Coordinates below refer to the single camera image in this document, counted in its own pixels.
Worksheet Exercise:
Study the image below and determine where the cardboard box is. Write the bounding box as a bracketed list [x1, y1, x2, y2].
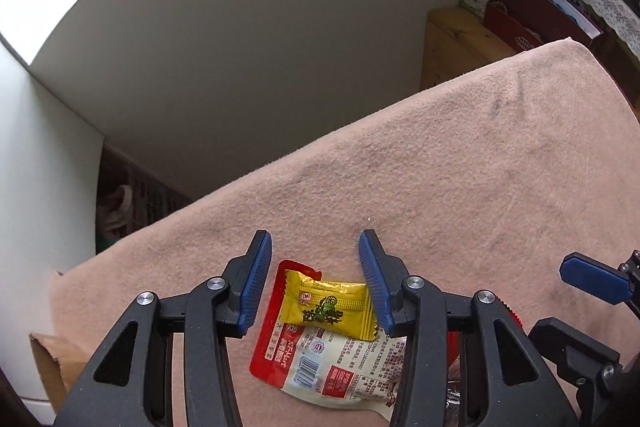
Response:
[29, 269, 106, 413]

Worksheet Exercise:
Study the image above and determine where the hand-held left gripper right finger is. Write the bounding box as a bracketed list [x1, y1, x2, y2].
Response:
[358, 229, 581, 427]

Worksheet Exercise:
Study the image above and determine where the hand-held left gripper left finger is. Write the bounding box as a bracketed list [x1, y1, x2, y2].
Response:
[52, 229, 273, 427]

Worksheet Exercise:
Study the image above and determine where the pink blanket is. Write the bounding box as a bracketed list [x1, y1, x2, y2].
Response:
[50, 38, 640, 427]

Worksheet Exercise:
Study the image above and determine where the yellow candy packet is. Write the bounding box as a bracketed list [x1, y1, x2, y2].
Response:
[280, 269, 375, 342]

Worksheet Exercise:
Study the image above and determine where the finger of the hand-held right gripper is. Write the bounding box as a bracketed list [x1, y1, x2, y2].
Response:
[559, 249, 640, 308]
[528, 317, 623, 388]

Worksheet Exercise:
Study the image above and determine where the wooden side table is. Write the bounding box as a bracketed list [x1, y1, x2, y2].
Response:
[419, 7, 518, 92]

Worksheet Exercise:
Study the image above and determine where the red and white snack packet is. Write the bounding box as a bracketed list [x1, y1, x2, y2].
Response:
[249, 259, 408, 423]

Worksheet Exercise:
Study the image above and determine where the dark red box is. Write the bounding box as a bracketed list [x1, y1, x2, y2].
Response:
[482, 0, 606, 55]

